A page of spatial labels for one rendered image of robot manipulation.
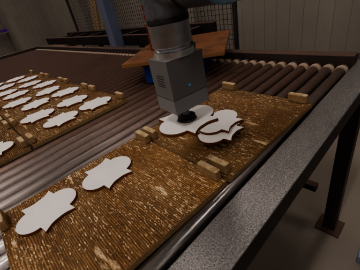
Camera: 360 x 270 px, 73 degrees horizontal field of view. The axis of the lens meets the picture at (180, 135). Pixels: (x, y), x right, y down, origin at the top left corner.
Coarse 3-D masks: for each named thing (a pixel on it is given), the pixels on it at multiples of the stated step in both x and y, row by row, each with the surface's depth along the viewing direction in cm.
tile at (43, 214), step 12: (48, 192) 59; (60, 192) 58; (72, 192) 57; (36, 204) 56; (48, 204) 55; (60, 204) 55; (72, 204) 55; (24, 216) 53; (36, 216) 53; (48, 216) 52; (60, 216) 52; (24, 228) 50; (36, 228) 50; (48, 228) 49
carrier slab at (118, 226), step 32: (96, 160) 69; (160, 160) 63; (96, 192) 57; (128, 192) 55; (160, 192) 53; (192, 192) 51; (64, 224) 50; (96, 224) 49; (128, 224) 47; (160, 224) 46; (32, 256) 45; (64, 256) 44; (96, 256) 43; (128, 256) 41
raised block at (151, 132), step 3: (144, 126) 75; (147, 126) 75; (144, 129) 74; (147, 129) 73; (150, 129) 73; (147, 132) 73; (150, 132) 72; (153, 132) 71; (156, 132) 72; (150, 135) 73; (153, 135) 72; (156, 135) 72; (153, 138) 72
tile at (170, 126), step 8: (200, 112) 54; (208, 112) 53; (160, 120) 55; (168, 120) 53; (176, 120) 53; (200, 120) 51; (208, 120) 50; (216, 120) 50; (160, 128) 51; (168, 128) 50; (176, 128) 50; (184, 128) 49; (192, 128) 48; (200, 128) 49; (168, 136) 49; (176, 136) 48
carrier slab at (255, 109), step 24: (216, 96) 91; (240, 96) 87; (264, 96) 83; (264, 120) 70; (288, 120) 68; (168, 144) 69; (192, 144) 67; (240, 144) 63; (264, 144) 61; (240, 168) 55
